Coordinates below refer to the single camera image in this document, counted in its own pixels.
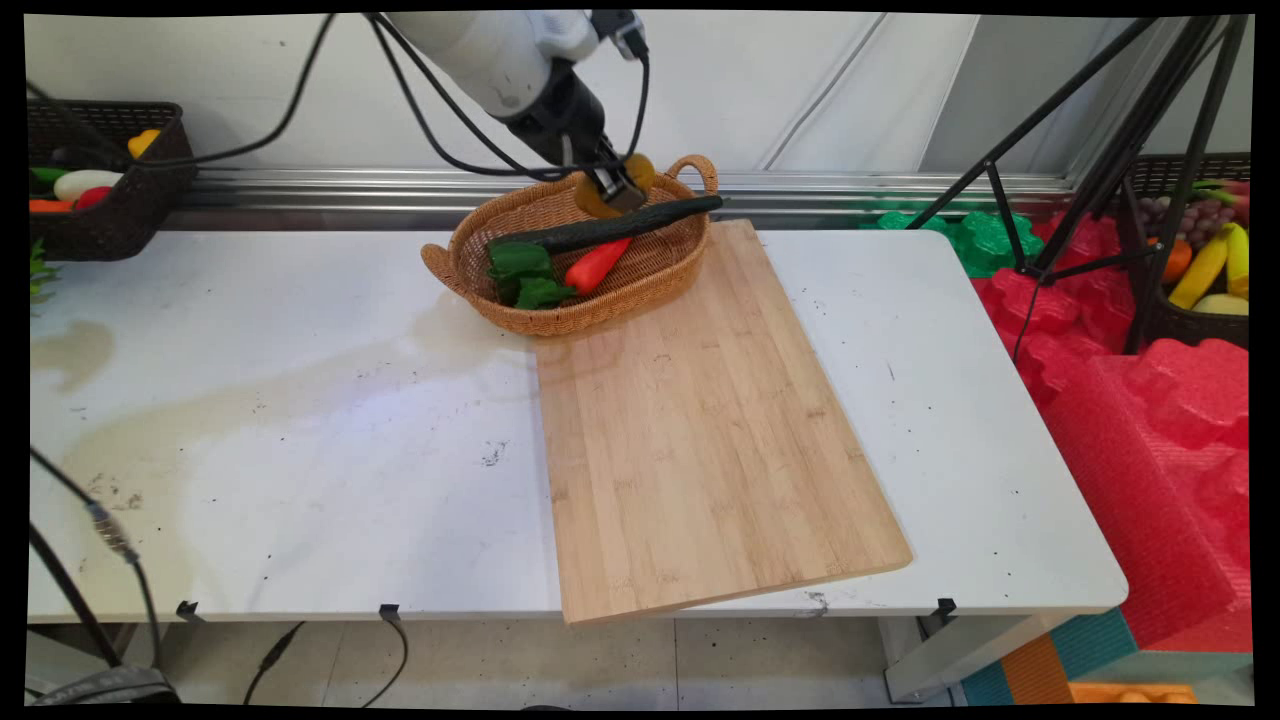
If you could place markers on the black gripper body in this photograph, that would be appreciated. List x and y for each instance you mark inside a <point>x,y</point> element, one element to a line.
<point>562,115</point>

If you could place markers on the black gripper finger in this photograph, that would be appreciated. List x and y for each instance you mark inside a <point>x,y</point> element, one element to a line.
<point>622,190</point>

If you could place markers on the brown toy potato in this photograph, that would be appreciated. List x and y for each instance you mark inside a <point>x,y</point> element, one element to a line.
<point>590,200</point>

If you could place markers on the dark green toy cucumber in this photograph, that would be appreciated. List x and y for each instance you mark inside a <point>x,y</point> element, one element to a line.
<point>600,230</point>

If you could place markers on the red toy pepper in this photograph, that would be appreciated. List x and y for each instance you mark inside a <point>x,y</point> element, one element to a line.
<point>597,265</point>

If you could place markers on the green toy pepper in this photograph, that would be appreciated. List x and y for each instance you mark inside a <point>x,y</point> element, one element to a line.
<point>520,258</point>
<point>540,293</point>

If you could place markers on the wooden cutting board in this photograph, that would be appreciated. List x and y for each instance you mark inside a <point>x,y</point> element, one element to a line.
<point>720,430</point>

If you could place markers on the green foam mat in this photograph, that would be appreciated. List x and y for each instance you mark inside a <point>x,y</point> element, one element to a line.
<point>985,245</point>

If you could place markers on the yellow toy vegetable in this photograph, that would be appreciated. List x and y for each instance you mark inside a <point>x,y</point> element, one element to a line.
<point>144,142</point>

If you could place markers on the black basket with vegetables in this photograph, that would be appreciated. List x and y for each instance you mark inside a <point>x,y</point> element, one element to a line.
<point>150,215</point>

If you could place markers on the small red foam mat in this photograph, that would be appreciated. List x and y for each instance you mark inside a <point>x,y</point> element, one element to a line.
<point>1050,310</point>

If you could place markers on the small red toy vegetable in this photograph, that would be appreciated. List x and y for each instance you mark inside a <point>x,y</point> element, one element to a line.
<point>94,197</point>

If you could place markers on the white toy radish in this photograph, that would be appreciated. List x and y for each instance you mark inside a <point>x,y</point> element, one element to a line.
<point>88,184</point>

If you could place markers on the black table clip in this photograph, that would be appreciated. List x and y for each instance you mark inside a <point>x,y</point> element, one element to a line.
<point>946,607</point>
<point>391,611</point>
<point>188,609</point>

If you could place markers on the green toy vegetable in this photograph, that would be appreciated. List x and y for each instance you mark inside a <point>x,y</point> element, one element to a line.
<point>48,175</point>

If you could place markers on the orange toy carrot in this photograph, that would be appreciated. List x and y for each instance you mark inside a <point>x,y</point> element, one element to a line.
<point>50,205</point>

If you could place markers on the green plant leaves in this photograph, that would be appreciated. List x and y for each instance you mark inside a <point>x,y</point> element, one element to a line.
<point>40,272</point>

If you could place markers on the orange toy fruit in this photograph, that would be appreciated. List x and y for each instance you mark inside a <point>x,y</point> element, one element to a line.
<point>1178,262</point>

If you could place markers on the white table leg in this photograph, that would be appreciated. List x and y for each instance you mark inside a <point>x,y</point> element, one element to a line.
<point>950,660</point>

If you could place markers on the purple toy grapes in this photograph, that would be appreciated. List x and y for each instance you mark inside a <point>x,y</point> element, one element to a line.
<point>1195,218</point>

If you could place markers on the yellow toy banana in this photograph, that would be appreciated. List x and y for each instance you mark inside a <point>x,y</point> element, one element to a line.
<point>1200,270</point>
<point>1238,260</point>

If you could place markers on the black basket with fruit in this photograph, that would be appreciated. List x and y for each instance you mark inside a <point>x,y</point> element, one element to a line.
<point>1190,328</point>

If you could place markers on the large red foam mat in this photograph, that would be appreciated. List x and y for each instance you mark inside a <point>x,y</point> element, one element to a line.
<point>1150,460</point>

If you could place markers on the pale yellow toy fruit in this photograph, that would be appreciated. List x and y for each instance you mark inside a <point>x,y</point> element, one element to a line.
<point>1222,305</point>

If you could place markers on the blue and orange mat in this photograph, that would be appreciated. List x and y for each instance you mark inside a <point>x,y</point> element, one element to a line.
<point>1040,665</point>

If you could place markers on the orange foam piece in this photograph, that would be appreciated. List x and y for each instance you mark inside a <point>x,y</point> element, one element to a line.
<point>1130,693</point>

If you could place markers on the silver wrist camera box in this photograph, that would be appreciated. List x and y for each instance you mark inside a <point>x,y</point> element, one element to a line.
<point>590,30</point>

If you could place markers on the aluminium wall rail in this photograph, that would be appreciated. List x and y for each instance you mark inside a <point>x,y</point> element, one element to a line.
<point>400,185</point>

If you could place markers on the black camera tripod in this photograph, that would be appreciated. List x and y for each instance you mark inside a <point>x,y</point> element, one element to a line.
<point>1130,150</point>

